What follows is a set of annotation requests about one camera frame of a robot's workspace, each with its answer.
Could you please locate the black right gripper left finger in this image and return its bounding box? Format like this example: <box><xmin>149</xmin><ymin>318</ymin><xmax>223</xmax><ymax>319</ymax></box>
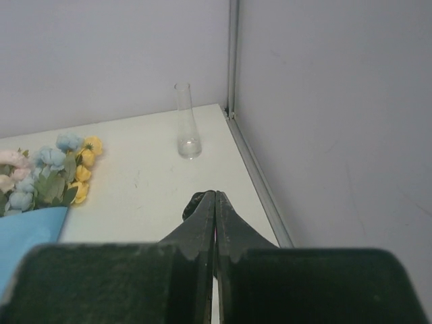
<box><xmin>1</xmin><ymin>190</ymin><xmax>216</xmax><ymax>323</ymax></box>

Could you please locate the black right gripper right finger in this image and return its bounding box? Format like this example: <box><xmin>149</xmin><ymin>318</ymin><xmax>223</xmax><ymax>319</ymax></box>
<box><xmin>215</xmin><ymin>192</ymin><xmax>428</xmax><ymax>323</ymax></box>

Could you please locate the black ribbon gold lettering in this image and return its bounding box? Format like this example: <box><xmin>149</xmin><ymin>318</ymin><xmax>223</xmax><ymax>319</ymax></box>
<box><xmin>182</xmin><ymin>192</ymin><xmax>206</xmax><ymax>221</ymax></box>

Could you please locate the blue flower bunch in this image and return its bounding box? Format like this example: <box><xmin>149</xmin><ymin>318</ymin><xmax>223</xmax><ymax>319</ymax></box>
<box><xmin>4</xmin><ymin>134</ymin><xmax>84</xmax><ymax>217</ymax></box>

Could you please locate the yellow flower bunch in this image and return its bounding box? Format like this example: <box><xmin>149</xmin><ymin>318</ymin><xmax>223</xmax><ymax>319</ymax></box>
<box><xmin>67</xmin><ymin>136</ymin><xmax>103</xmax><ymax>205</ymax></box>

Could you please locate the blue wrapping paper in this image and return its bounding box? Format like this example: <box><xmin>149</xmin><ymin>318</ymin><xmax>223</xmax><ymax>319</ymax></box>
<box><xmin>1</xmin><ymin>207</ymin><xmax>69</xmax><ymax>297</ymax></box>

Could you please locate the clear glass vase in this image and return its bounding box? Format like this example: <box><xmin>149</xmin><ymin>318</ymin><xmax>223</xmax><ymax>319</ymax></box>
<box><xmin>174</xmin><ymin>82</ymin><xmax>202</xmax><ymax>159</ymax></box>

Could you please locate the right aluminium table rail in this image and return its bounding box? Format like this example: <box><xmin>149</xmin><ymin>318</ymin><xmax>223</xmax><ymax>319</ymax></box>
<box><xmin>225</xmin><ymin>115</ymin><xmax>295</xmax><ymax>248</ymax></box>

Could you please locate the right aluminium frame post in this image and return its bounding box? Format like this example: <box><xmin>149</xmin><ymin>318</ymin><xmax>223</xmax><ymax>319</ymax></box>
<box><xmin>226</xmin><ymin>0</ymin><xmax>240</xmax><ymax>119</ymax></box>

